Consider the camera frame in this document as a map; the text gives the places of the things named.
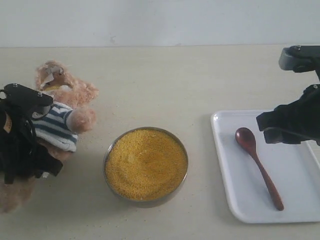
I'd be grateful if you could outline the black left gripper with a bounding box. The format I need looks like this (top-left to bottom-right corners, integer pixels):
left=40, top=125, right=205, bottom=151
left=0, top=83, right=63, bottom=184

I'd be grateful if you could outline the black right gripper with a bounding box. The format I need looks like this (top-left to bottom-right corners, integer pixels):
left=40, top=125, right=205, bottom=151
left=256, top=84, right=320, bottom=145

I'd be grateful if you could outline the tan teddy bear striped shirt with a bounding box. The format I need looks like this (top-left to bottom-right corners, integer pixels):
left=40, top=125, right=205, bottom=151
left=0, top=60, right=99, bottom=214

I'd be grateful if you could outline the dark brown wooden spoon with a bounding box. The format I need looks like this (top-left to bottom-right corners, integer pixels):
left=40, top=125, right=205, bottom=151
left=235, top=127, right=285, bottom=211

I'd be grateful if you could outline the white rectangular plastic tray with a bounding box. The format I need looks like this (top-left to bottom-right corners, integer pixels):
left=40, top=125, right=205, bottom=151
left=210, top=110, right=320, bottom=224

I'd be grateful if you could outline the steel bowl of yellow millet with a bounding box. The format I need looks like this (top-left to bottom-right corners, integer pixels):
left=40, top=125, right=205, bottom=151
left=103, top=126, right=189, bottom=208

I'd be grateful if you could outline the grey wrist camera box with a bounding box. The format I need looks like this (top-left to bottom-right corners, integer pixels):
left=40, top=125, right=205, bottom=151
left=278, top=45, right=320, bottom=79

